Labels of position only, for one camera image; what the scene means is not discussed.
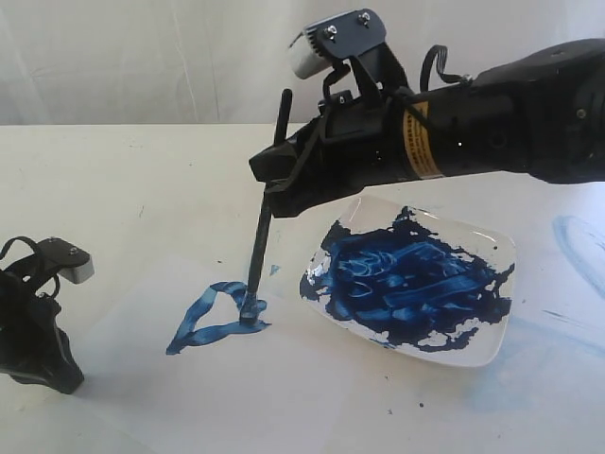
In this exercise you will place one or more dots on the white plate with blue paint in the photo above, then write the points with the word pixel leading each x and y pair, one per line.
pixel 421 285

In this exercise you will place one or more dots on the white paper sheet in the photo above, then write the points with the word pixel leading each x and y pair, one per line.
pixel 278 391

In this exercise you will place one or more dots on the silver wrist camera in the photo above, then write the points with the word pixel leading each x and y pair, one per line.
pixel 66 260
pixel 337 38

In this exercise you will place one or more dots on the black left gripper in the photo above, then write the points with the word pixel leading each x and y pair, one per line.
pixel 34 350

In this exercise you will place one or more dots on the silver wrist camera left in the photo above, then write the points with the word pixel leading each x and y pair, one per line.
pixel 66 260

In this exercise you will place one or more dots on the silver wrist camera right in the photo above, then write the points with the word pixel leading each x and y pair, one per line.
pixel 337 38

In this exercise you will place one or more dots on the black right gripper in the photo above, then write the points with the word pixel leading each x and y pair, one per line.
pixel 406 138

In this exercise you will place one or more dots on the black paintbrush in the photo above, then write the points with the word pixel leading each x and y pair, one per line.
pixel 249 311

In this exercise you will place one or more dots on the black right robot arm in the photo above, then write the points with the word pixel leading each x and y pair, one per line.
pixel 542 115

